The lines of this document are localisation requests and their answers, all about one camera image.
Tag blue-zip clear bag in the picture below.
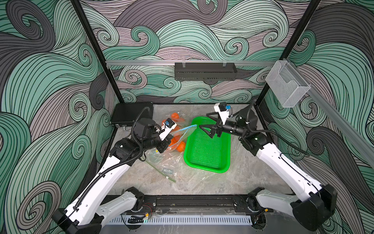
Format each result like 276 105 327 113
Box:
146 122 199 164

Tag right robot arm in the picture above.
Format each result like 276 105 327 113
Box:
199 102 338 232

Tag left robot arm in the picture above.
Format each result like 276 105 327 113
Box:
52 106 177 234

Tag oranges in blue-zip bag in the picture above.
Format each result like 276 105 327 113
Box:
166 133 187 152

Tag green plastic basket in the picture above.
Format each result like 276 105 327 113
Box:
184 117 231 173

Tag black case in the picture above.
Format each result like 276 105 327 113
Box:
111 102 153 128

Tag black wall tray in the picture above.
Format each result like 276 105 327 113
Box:
174 62 238 82

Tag clear acrylic wall holder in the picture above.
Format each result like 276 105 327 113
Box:
266 60 310 108

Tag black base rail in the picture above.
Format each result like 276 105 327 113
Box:
108 194 293 214

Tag white slotted cable duct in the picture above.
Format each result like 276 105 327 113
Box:
110 214 253 226

